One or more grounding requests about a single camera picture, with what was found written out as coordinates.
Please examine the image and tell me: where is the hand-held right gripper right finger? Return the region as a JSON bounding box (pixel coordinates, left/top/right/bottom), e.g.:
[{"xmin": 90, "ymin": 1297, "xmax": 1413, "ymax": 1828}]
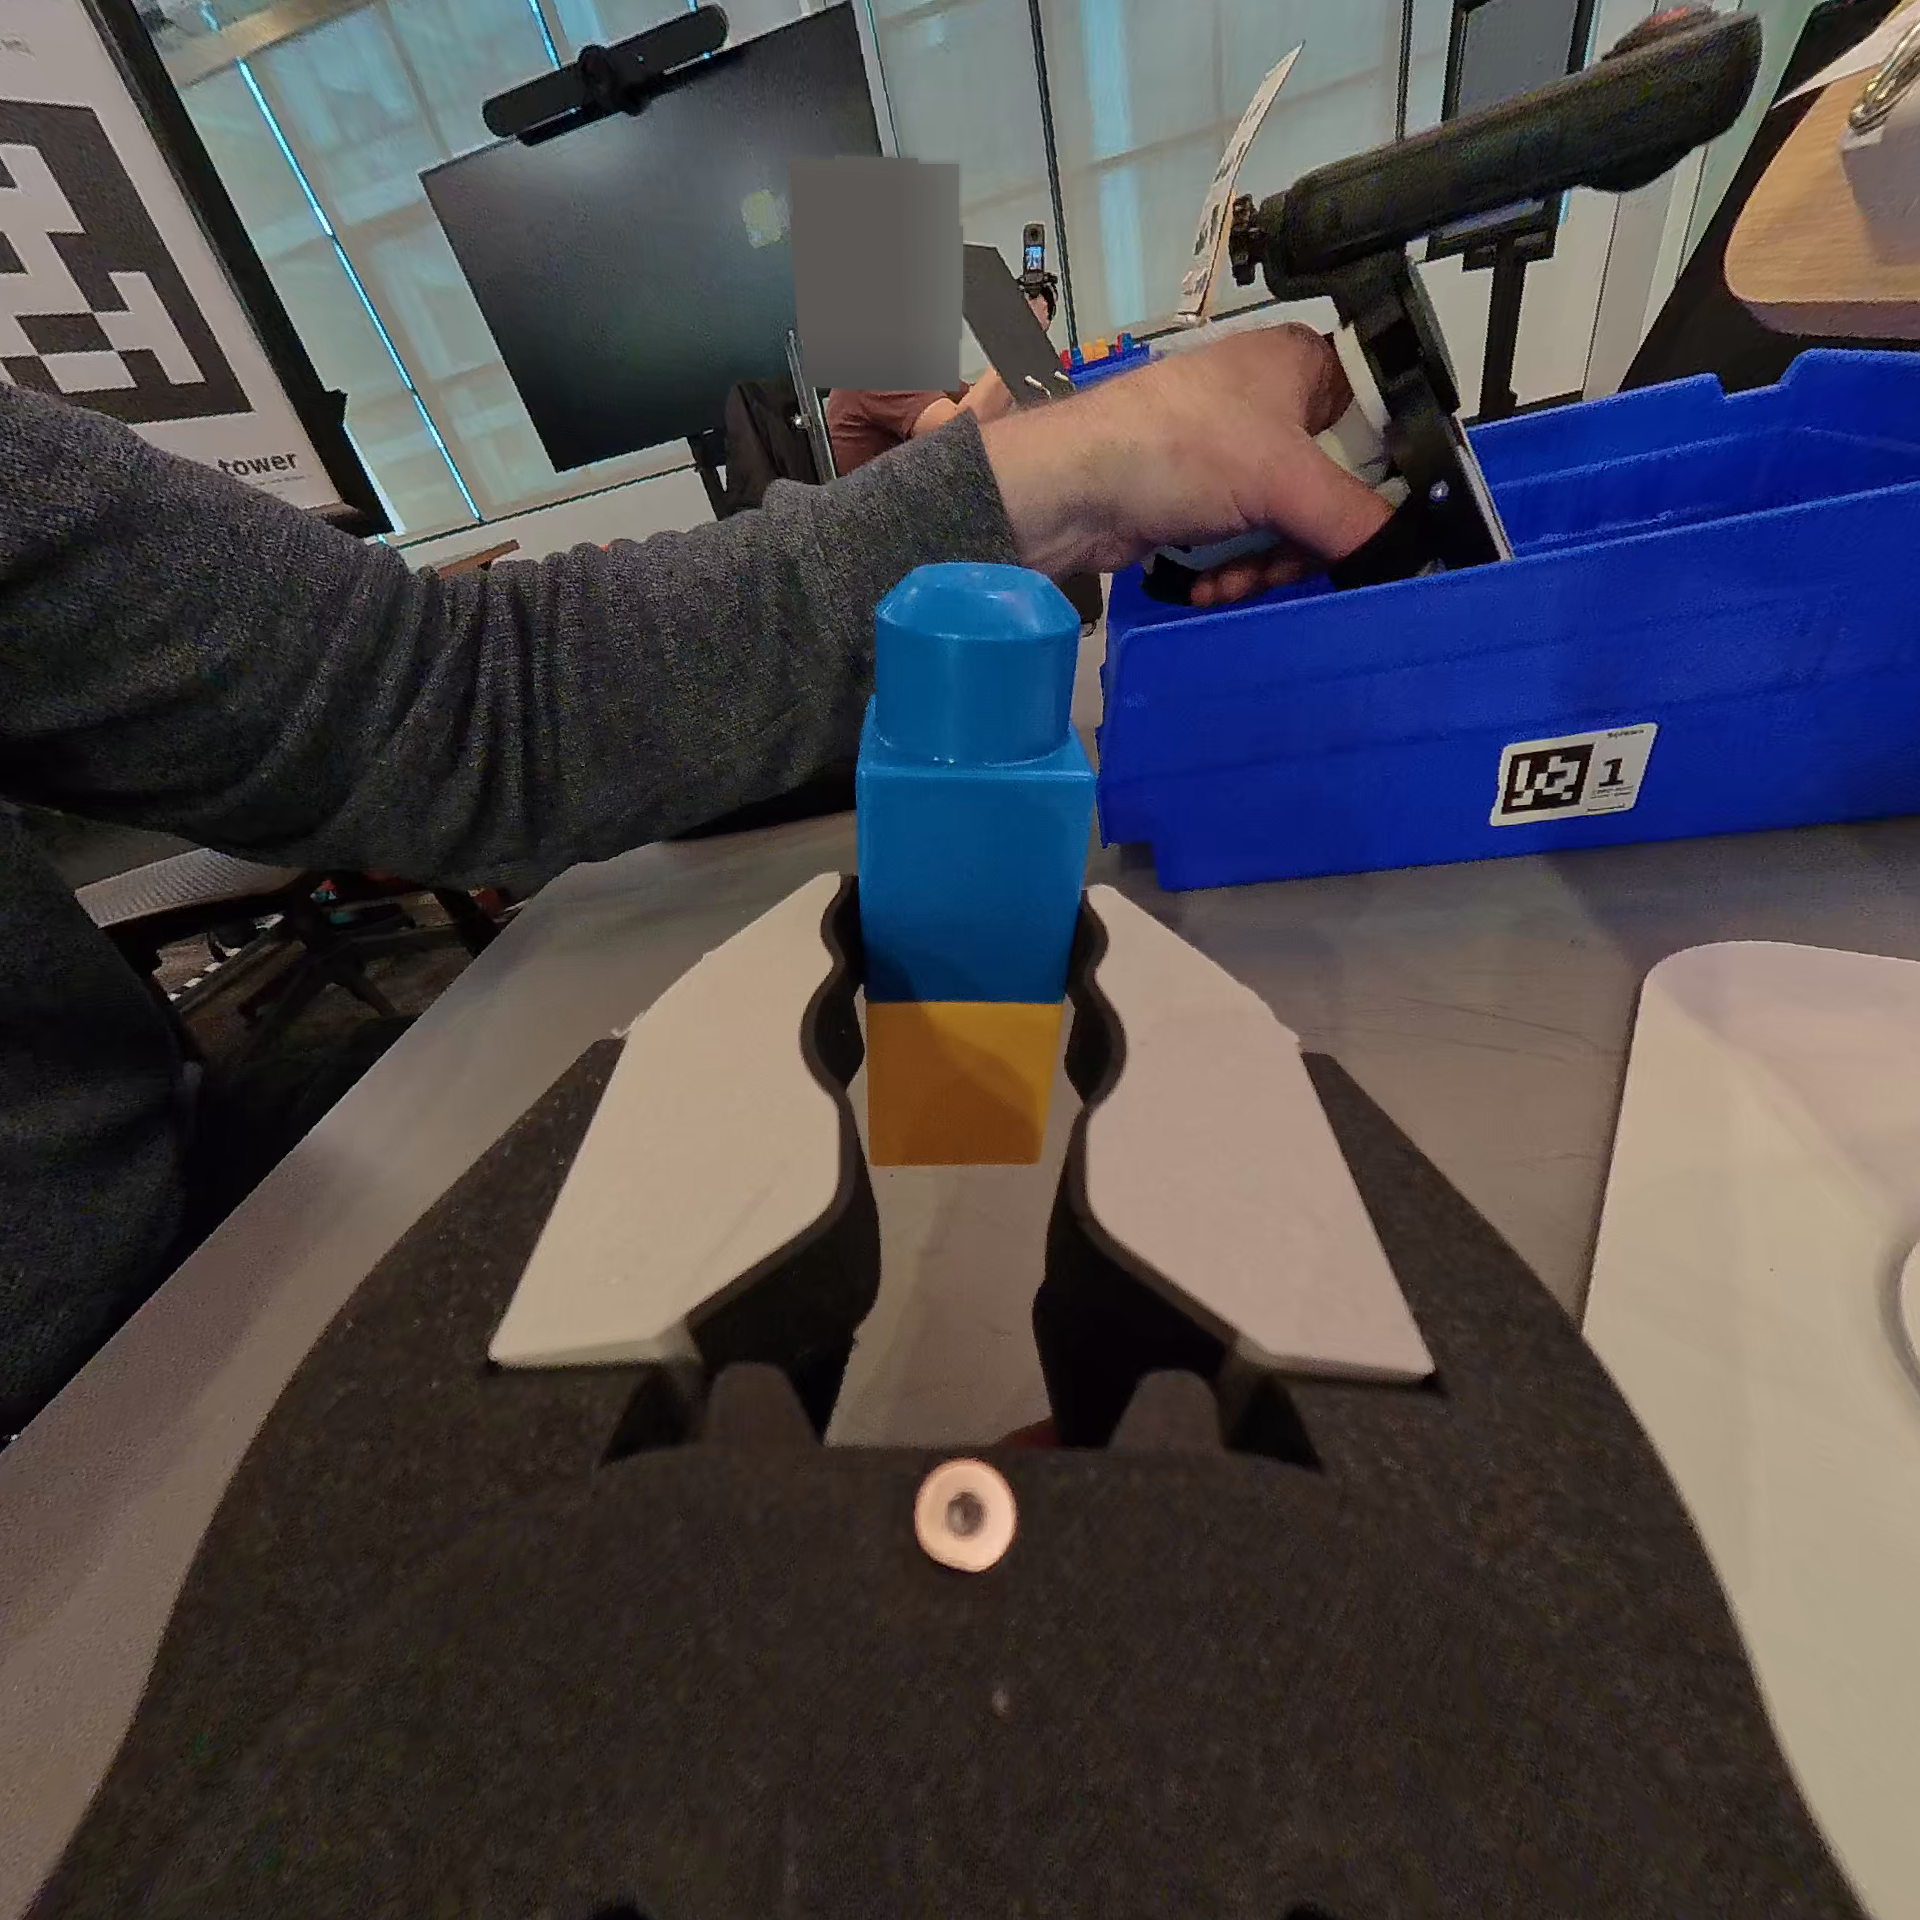
[{"xmin": 1028, "ymin": 882, "xmax": 1437, "ymax": 1420}]

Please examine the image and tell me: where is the black webcam bar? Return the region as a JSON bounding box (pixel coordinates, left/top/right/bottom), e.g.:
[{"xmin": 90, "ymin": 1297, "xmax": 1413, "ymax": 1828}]
[{"xmin": 481, "ymin": 42, "xmax": 734, "ymax": 147}]

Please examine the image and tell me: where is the grey desk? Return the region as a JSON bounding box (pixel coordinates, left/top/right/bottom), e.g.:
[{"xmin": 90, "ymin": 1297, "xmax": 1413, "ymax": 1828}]
[{"xmin": 0, "ymin": 816, "xmax": 1920, "ymax": 1920}]

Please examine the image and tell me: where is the black screen on floor stand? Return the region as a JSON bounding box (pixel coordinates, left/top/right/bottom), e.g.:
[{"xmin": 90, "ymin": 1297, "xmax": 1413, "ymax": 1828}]
[{"xmin": 1423, "ymin": 0, "xmax": 1599, "ymax": 422}]

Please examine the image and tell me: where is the large black display screen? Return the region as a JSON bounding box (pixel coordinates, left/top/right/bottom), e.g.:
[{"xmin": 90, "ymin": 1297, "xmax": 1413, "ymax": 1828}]
[{"xmin": 421, "ymin": 0, "xmax": 887, "ymax": 473}]

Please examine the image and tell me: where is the person's left hand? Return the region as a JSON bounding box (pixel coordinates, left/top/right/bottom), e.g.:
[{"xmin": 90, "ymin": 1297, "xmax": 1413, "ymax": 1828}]
[{"xmin": 982, "ymin": 323, "xmax": 1400, "ymax": 609}]

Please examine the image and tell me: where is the blue plastic bin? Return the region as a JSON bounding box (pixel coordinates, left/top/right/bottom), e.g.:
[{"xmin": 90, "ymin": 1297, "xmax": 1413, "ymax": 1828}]
[{"xmin": 1094, "ymin": 347, "xmax": 1920, "ymax": 893}]

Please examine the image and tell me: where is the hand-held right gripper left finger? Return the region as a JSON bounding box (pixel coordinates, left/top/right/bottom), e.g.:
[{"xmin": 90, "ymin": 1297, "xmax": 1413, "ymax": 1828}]
[{"xmin": 486, "ymin": 874, "xmax": 881, "ymax": 1425}]

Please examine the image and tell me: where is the blue building block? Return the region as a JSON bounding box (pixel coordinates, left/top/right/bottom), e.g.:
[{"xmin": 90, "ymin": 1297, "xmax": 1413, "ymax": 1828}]
[{"xmin": 855, "ymin": 563, "xmax": 1097, "ymax": 1008}]

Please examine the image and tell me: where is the person's torso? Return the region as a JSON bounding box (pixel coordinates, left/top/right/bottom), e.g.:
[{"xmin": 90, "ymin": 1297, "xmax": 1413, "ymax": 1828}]
[{"xmin": 0, "ymin": 810, "xmax": 202, "ymax": 1442}]

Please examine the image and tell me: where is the black white marker poster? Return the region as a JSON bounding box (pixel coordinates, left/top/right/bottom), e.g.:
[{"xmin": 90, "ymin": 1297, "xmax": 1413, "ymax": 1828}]
[{"xmin": 0, "ymin": 0, "xmax": 400, "ymax": 534}]

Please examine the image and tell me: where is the yellow building block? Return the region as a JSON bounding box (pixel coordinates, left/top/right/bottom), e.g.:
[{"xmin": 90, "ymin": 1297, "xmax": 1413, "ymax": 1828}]
[{"xmin": 863, "ymin": 997, "xmax": 1068, "ymax": 1169}]

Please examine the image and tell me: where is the person's left forearm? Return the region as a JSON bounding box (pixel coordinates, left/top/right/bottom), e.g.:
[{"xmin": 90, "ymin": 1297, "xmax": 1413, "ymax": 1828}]
[{"xmin": 0, "ymin": 381, "xmax": 1038, "ymax": 890}]

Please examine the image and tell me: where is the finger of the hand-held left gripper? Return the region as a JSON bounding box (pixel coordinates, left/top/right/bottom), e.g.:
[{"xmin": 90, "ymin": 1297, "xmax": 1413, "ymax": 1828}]
[{"xmin": 1447, "ymin": 435, "xmax": 1518, "ymax": 569}]

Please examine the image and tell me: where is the office chair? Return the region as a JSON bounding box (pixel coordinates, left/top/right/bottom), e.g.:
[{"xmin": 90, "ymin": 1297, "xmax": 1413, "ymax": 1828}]
[{"xmin": 76, "ymin": 852, "xmax": 505, "ymax": 1037}]

